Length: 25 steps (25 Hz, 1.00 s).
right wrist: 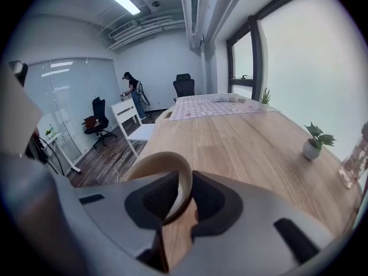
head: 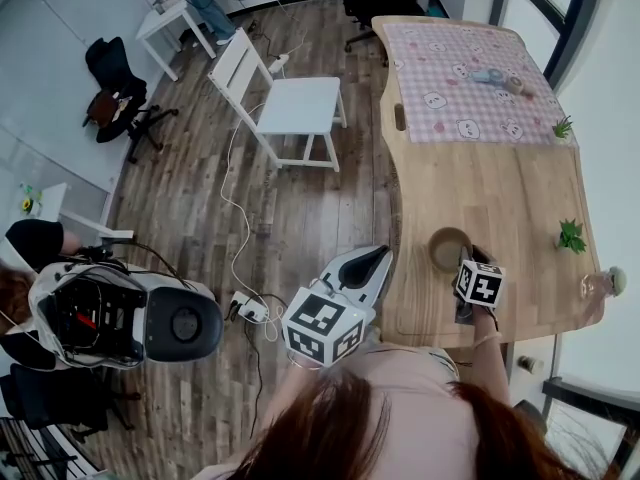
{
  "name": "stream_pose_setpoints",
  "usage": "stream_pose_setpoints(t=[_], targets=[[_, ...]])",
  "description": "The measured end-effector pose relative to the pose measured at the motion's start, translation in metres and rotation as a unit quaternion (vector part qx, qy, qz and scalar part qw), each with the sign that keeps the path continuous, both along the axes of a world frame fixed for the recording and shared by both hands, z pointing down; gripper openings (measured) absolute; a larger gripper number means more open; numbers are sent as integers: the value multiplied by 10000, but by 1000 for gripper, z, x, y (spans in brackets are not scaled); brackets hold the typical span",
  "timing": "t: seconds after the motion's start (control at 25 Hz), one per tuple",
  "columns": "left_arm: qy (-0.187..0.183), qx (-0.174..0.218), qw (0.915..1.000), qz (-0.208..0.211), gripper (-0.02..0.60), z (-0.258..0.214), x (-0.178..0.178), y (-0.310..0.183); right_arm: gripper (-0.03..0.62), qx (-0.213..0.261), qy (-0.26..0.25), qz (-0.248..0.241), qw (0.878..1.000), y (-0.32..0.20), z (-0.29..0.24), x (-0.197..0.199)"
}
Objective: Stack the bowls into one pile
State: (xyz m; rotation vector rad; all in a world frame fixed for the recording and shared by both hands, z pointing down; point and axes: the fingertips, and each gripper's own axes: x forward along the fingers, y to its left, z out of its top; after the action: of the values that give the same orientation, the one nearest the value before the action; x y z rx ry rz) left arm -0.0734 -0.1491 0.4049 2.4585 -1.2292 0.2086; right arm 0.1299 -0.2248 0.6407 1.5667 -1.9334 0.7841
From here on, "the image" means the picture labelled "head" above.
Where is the white cable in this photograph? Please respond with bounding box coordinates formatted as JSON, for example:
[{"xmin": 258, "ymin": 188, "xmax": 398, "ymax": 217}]
[{"xmin": 219, "ymin": 2, "xmax": 286, "ymax": 342}]

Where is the pink checkered tablecloth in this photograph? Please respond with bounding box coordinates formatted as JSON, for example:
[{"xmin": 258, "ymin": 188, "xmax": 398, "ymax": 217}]
[{"xmin": 382, "ymin": 21, "xmax": 579, "ymax": 145}]

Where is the glass bottle with green cap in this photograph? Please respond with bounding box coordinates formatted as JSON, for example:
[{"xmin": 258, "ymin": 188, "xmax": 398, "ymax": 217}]
[{"xmin": 579, "ymin": 266, "xmax": 628, "ymax": 300}]

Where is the blue handheld fan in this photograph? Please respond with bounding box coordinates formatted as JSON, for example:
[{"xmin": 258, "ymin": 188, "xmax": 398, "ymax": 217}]
[{"xmin": 471, "ymin": 67, "xmax": 506, "ymax": 87}]

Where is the wooden table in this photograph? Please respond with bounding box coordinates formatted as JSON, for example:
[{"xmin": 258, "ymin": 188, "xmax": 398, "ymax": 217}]
[{"xmin": 371, "ymin": 15, "xmax": 607, "ymax": 349}]

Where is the small white table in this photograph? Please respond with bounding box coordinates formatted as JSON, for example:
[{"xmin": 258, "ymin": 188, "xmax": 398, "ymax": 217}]
[{"xmin": 135, "ymin": 0, "xmax": 218, "ymax": 83}]

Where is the yellow flower decoration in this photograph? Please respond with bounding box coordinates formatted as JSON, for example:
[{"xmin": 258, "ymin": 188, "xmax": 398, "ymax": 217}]
[{"xmin": 18, "ymin": 182, "xmax": 45, "ymax": 217}]

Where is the person's left forearm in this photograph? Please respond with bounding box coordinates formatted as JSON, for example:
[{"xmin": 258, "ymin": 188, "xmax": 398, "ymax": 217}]
[{"xmin": 259, "ymin": 362, "xmax": 326, "ymax": 434}]

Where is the black cable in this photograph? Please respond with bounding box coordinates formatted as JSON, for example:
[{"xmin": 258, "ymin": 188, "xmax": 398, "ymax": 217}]
[{"xmin": 224, "ymin": 292, "xmax": 289, "ymax": 439}]

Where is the white wooden chair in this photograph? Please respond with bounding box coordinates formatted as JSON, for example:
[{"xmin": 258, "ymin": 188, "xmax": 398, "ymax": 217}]
[{"xmin": 207, "ymin": 26, "xmax": 349, "ymax": 173}]

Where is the white desk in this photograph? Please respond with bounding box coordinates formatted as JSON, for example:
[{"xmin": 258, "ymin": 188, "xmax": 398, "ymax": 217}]
[{"xmin": 42, "ymin": 182, "xmax": 135, "ymax": 242}]

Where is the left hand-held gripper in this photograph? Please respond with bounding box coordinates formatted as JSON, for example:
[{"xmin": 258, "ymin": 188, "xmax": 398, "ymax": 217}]
[{"xmin": 281, "ymin": 245, "xmax": 393, "ymax": 368}]

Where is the person's beige shirt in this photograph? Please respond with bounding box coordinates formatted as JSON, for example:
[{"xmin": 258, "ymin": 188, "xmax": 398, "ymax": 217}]
[{"xmin": 194, "ymin": 342, "xmax": 481, "ymax": 480}]

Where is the person's right forearm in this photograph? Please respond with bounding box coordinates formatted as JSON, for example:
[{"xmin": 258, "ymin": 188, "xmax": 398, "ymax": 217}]
[{"xmin": 469, "ymin": 307, "xmax": 512, "ymax": 407}]

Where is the brown bag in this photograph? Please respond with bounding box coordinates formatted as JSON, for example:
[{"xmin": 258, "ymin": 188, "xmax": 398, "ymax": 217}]
[{"xmin": 87, "ymin": 90, "xmax": 126, "ymax": 129}]

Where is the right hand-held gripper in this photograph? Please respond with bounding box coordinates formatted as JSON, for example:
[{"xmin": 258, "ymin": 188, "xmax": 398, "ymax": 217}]
[{"xmin": 453, "ymin": 245, "xmax": 506, "ymax": 325}]

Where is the black window frame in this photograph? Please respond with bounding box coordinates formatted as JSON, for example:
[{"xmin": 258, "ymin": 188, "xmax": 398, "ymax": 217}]
[
  {"xmin": 542, "ymin": 375, "xmax": 640, "ymax": 469},
  {"xmin": 489, "ymin": 0, "xmax": 606, "ymax": 89}
]

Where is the leafy green potted plant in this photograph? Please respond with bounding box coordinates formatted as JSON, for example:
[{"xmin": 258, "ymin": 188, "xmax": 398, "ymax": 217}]
[{"xmin": 556, "ymin": 217, "xmax": 588, "ymax": 255}]

